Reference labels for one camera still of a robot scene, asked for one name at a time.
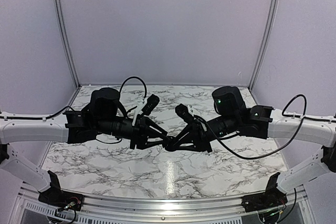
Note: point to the right aluminium corner post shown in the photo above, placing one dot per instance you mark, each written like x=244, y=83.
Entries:
x=264, y=43

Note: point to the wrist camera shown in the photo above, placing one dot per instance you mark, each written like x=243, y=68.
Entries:
x=187, y=113
x=145, y=109

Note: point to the round black charging case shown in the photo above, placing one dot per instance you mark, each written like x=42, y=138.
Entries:
x=168, y=142

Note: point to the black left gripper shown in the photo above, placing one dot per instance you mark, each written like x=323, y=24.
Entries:
x=139, y=137

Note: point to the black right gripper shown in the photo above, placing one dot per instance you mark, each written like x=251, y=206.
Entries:
x=201, y=146

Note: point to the aluminium front rail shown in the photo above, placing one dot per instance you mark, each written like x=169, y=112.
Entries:
x=108, y=209

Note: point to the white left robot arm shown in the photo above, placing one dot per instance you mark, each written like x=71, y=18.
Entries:
x=65, y=126

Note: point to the aluminium corner post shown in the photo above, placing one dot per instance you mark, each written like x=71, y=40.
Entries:
x=264, y=43
x=65, y=43

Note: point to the left aluminium corner post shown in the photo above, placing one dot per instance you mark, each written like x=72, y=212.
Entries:
x=65, y=43

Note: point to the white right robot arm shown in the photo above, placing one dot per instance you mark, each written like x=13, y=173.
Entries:
x=260, y=122

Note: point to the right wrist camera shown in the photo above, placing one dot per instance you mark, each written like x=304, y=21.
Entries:
x=187, y=113

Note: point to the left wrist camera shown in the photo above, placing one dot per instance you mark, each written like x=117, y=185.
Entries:
x=145, y=109

